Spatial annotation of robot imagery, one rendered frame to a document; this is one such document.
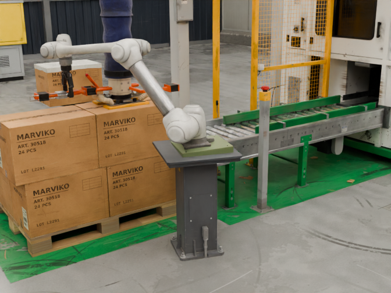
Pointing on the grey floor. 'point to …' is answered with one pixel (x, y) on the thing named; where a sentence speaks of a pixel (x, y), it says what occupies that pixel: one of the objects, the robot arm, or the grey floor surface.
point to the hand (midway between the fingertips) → (68, 93)
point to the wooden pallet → (42, 243)
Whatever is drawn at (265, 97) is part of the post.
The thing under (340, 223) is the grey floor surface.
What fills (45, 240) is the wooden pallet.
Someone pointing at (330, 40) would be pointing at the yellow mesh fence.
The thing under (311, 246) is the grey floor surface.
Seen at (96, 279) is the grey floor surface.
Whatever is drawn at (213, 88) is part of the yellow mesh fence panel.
